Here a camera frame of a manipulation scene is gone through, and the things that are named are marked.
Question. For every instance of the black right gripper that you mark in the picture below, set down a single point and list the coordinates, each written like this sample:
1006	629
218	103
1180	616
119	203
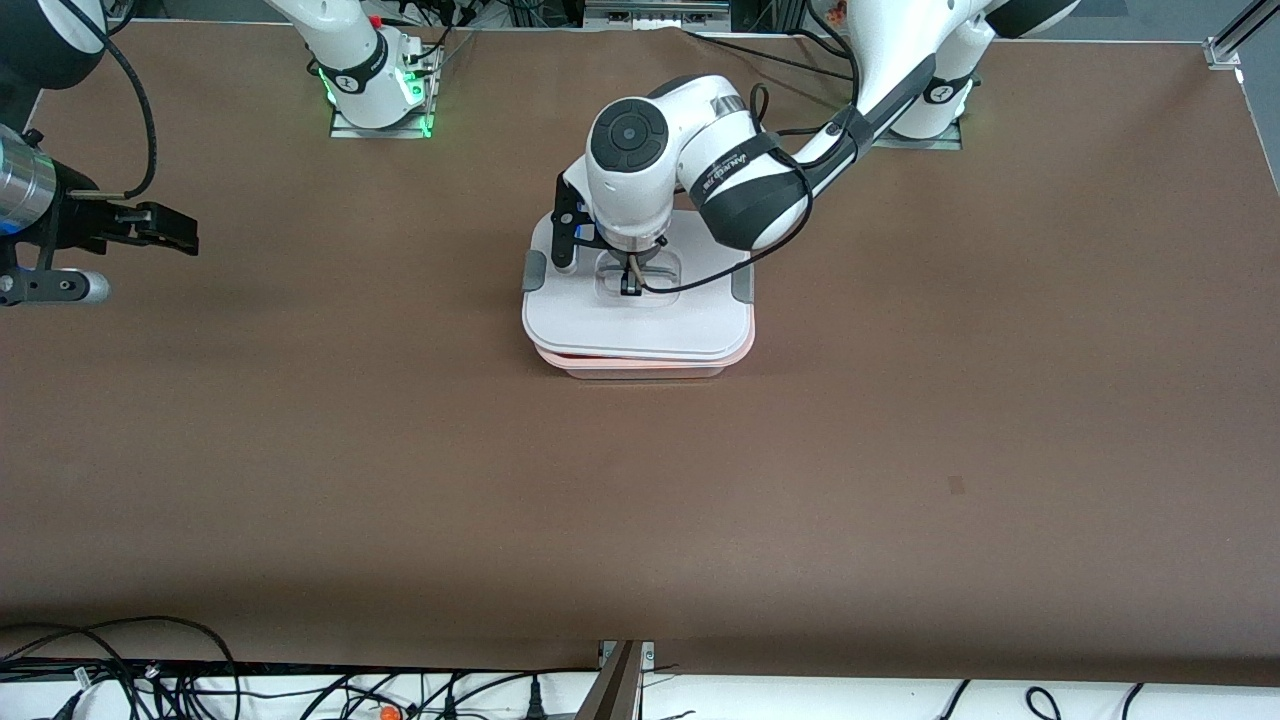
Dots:
78	217

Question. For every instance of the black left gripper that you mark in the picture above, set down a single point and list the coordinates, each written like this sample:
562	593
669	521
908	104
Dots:
632	271

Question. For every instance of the white box lid grey latches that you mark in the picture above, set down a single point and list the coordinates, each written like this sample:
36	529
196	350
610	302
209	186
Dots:
600	330

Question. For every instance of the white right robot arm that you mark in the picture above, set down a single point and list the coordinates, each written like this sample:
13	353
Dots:
355	60

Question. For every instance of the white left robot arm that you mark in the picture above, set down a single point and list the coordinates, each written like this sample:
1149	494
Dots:
628	135

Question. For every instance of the pink plastic box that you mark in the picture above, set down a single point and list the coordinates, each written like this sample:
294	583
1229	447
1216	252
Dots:
650	368

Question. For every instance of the brown table mat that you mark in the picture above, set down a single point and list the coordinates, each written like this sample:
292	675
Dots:
640	520

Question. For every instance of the aluminium corner profile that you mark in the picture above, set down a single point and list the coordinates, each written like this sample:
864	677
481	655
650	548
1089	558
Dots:
1222	50

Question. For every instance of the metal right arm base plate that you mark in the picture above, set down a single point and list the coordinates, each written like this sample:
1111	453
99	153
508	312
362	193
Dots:
385	132

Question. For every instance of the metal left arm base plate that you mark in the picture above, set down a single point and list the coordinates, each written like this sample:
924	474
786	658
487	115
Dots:
930	143

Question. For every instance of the aluminium profile post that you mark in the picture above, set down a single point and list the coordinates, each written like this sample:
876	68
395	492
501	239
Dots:
615	690

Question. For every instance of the black edge rail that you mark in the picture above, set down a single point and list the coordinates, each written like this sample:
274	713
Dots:
300	670

